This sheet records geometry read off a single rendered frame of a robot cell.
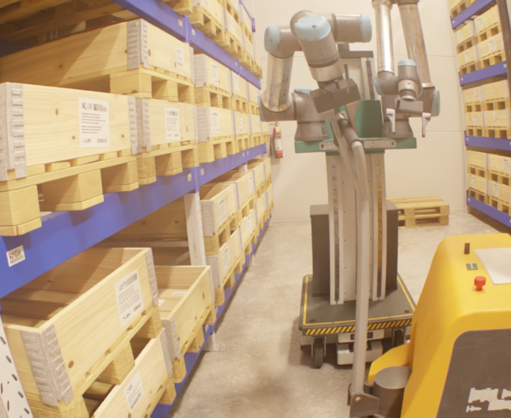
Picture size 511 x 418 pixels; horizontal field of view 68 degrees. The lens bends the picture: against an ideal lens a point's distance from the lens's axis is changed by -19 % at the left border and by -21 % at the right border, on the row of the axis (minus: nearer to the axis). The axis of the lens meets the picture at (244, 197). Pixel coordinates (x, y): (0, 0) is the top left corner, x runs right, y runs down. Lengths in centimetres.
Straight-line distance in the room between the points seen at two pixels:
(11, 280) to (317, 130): 171
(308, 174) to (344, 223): 412
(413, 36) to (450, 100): 476
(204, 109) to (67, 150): 164
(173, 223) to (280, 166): 402
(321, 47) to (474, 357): 89
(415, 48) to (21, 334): 210
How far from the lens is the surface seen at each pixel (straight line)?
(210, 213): 275
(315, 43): 112
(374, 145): 231
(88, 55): 189
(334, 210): 253
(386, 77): 208
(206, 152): 273
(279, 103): 220
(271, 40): 178
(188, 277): 265
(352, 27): 126
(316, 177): 669
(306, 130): 229
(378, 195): 255
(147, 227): 290
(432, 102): 230
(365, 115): 247
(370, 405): 167
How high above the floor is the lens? 135
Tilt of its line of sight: 8 degrees down
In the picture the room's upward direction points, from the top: 5 degrees counter-clockwise
